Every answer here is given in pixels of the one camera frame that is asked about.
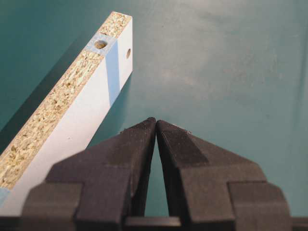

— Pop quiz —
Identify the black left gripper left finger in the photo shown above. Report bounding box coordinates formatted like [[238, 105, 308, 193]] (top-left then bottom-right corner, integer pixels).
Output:
[[20, 117, 156, 231]]

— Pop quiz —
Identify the white particle board strip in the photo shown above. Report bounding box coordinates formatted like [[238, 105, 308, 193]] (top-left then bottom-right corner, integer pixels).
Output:
[[0, 12, 133, 217]]

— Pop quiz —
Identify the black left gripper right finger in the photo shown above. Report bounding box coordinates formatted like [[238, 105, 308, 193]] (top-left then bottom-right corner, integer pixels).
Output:
[[156, 120, 292, 231]]

